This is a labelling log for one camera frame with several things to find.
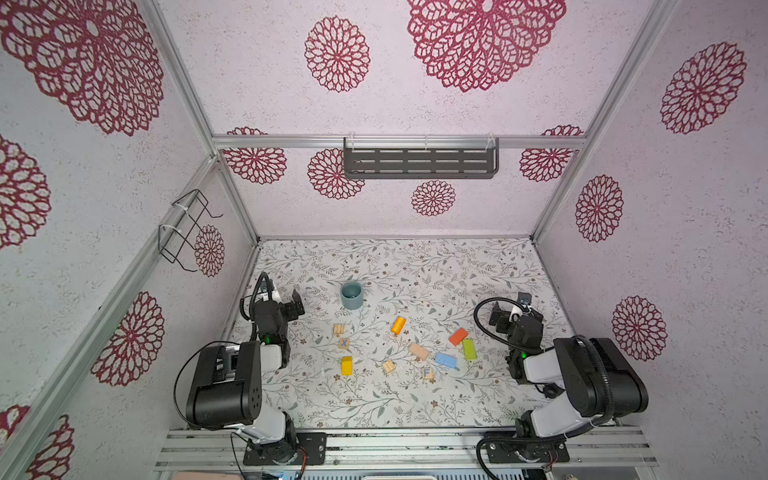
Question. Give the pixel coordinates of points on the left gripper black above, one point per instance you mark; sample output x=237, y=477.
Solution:
x=287, y=308

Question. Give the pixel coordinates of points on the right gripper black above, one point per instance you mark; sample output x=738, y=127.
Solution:
x=504, y=319

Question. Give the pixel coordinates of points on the natural wood rectangular block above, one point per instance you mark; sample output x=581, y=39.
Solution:
x=421, y=353

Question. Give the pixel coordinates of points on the small letter cube F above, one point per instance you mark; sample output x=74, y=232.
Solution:
x=428, y=374

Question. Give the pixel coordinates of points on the orange yellow cylinder block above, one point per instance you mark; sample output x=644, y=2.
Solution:
x=398, y=325

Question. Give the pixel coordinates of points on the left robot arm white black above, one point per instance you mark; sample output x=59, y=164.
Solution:
x=226, y=390

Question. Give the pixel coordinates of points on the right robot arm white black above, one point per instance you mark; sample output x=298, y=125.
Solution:
x=592, y=380

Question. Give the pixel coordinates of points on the green wood block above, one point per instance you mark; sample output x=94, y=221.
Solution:
x=469, y=349

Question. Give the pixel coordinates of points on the red wood block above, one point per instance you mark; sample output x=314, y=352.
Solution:
x=458, y=337

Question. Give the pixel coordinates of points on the blue wood block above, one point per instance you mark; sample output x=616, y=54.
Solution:
x=446, y=360

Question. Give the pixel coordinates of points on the yellow wood block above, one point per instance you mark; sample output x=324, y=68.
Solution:
x=347, y=366

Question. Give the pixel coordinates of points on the teal ceramic cup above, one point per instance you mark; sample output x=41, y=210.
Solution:
x=352, y=295

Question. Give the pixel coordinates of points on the black wire wall rack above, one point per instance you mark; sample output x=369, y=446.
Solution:
x=172, y=238

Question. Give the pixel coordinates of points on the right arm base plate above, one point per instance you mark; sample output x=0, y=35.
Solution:
x=525, y=449

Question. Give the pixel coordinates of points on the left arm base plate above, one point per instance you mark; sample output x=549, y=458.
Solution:
x=295, y=449

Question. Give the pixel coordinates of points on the aluminium rail front frame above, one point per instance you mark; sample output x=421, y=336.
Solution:
x=382, y=450

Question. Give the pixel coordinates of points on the grey metal wall shelf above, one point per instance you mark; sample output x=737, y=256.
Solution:
x=425, y=163

